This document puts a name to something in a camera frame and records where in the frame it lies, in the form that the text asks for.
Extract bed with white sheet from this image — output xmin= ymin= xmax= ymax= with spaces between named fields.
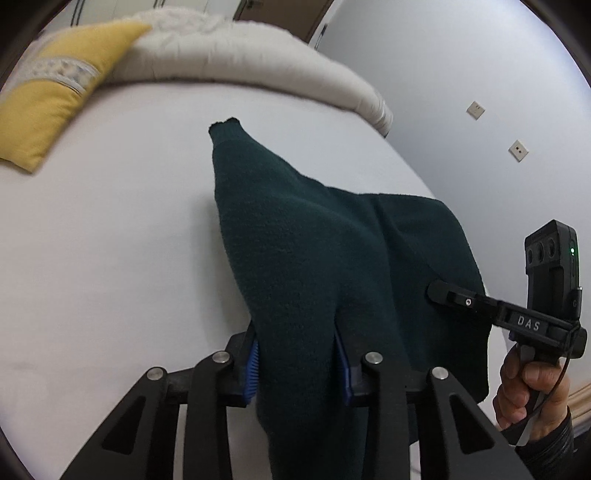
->
xmin=0 ymin=78 xmax=513 ymax=480

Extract dark green sweater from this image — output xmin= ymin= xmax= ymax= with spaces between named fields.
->
xmin=208 ymin=117 xmax=490 ymax=480

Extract person's right forearm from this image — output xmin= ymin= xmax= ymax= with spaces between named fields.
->
xmin=515 ymin=406 xmax=576 ymax=480

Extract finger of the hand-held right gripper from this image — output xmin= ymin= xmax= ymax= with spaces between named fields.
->
xmin=426 ymin=279 xmax=502 ymax=324

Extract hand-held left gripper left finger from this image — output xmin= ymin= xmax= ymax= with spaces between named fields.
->
xmin=60 ymin=330 xmax=259 ymax=480

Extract brown door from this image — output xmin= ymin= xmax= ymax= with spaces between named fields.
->
xmin=233 ymin=0 xmax=334 ymax=25

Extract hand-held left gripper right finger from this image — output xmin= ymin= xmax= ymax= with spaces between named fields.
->
xmin=333 ymin=330 xmax=534 ymax=480

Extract person's right hand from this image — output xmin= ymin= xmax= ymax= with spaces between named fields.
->
xmin=493 ymin=344 xmax=571 ymax=439

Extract white duvet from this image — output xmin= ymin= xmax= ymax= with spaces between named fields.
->
xmin=111 ymin=7 xmax=394 ymax=138

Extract yellow pillow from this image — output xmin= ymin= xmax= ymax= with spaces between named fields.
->
xmin=0 ymin=21 xmax=153 ymax=175

